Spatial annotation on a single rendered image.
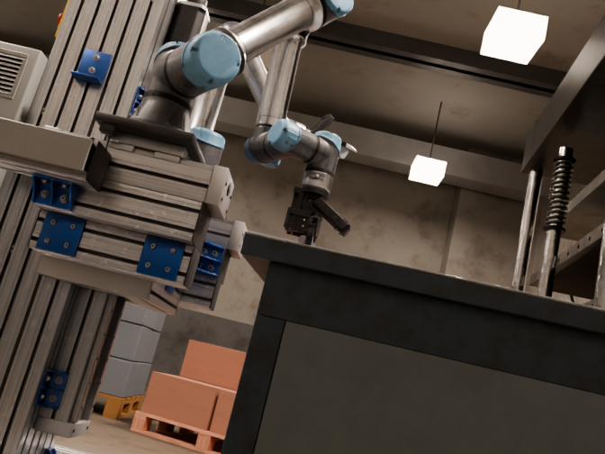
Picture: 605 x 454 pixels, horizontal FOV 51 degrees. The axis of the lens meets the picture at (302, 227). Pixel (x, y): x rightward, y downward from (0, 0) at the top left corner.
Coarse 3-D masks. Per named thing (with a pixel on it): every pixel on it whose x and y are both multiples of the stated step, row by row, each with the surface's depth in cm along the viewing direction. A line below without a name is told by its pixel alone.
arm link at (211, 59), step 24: (288, 0) 155; (312, 0) 157; (336, 0) 158; (240, 24) 147; (264, 24) 148; (288, 24) 153; (312, 24) 160; (192, 48) 136; (216, 48) 137; (240, 48) 142; (264, 48) 150; (168, 72) 144; (192, 72) 137; (216, 72) 137; (240, 72) 146
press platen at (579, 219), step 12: (600, 180) 225; (588, 192) 237; (600, 192) 232; (576, 204) 250; (588, 204) 246; (600, 204) 243; (564, 216) 265; (576, 216) 261; (588, 216) 258; (600, 216) 255; (564, 228) 278; (576, 228) 275; (588, 228) 271; (576, 240) 290
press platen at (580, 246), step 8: (600, 224) 205; (592, 232) 212; (600, 232) 203; (584, 240) 219; (592, 240) 210; (600, 240) 205; (568, 248) 237; (576, 248) 226; (584, 248) 217; (592, 248) 215; (560, 256) 246; (568, 256) 235; (576, 256) 228; (560, 264) 243; (568, 264) 240; (536, 272) 280; (536, 280) 277
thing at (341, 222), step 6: (318, 198) 158; (318, 204) 157; (324, 204) 157; (318, 210) 159; (324, 210) 157; (330, 210) 157; (324, 216) 159; (330, 216) 156; (336, 216) 156; (330, 222) 158; (336, 222) 156; (342, 222) 155; (336, 228) 156; (342, 228) 155; (348, 228) 156; (342, 234) 157
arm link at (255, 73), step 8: (224, 24) 212; (232, 24) 211; (248, 64) 210; (256, 64) 210; (248, 72) 210; (256, 72) 210; (264, 72) 211; (248, 80) 211; (256, 80) 210; (264, 80) 210; (256, 88) 211; (256, 96) 212; (288, 120) 214
